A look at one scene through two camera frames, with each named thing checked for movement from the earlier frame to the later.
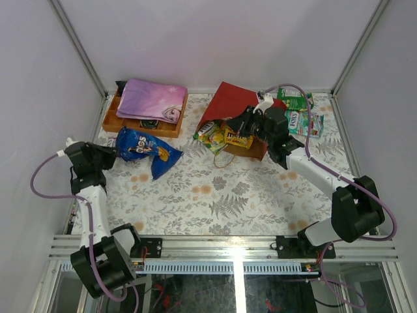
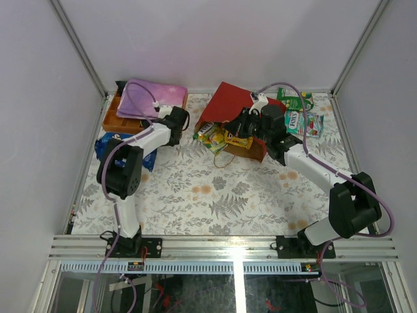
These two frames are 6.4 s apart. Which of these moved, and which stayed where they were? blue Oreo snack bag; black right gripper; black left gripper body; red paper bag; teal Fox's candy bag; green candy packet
Moved: black left gripper body; blue Oreo snack bag
Stayed: green candy packet; red paper bag; black right gripper; teal Fox's candy bag
